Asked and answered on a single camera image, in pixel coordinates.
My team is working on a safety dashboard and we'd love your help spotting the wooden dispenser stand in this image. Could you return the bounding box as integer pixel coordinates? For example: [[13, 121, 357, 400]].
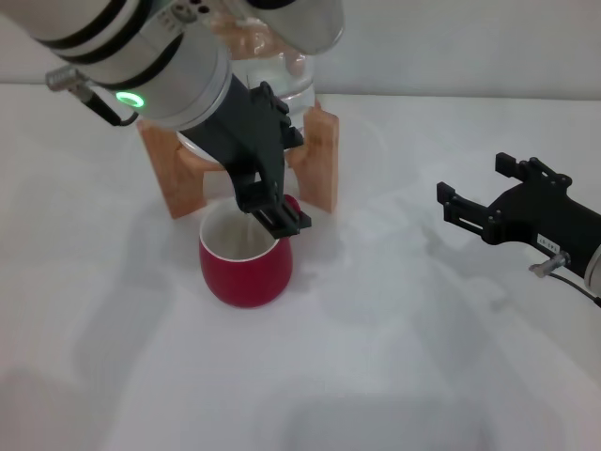
[[135, 105, 340, 220]]

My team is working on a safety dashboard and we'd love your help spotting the dark thin cable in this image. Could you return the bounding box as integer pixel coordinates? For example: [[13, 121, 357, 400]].
[[77, 84, 142, 128], [547, 271, 601, 309]]

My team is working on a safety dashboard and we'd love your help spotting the red ceramic cup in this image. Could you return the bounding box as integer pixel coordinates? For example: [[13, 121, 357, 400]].
[[198, 194, 301, 310]]

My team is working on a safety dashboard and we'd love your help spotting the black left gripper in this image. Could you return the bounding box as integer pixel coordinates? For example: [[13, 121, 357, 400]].
[[177, 74, 314, 239]]

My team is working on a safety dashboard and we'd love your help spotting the glass water dispenser jar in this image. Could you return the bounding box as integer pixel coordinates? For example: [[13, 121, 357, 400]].
[[176, 8, 316, 168]]

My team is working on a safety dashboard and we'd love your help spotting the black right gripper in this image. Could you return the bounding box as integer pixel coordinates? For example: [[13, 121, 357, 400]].
[[436, 151, 601, 286]]

